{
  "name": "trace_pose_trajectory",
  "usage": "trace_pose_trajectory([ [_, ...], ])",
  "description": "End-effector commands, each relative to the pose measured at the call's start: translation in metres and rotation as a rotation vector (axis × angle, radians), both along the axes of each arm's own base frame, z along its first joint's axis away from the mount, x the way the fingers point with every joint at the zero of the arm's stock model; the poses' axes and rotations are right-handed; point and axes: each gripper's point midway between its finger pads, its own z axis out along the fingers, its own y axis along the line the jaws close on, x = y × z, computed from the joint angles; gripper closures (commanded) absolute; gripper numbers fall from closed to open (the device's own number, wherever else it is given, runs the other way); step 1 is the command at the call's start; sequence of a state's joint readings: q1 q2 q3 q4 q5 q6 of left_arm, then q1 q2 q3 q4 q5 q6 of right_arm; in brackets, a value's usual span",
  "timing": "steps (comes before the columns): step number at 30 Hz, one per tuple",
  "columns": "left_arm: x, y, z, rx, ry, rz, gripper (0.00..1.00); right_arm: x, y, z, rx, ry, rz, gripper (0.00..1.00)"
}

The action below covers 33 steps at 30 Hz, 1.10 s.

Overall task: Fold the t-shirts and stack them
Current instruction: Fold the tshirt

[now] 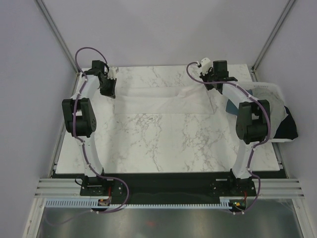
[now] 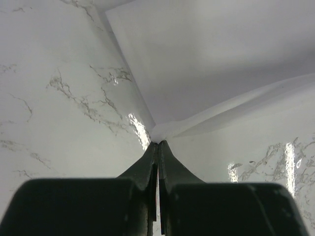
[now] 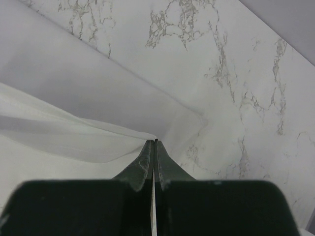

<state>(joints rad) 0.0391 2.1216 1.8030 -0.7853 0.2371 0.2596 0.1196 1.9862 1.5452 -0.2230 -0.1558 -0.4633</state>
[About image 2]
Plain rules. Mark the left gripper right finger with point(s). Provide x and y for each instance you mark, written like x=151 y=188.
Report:
x=192 y=207

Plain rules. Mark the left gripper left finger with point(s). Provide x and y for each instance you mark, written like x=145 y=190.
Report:
x=121 y=206

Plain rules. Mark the white t shirt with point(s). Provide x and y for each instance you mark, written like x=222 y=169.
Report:
x=201 y=65

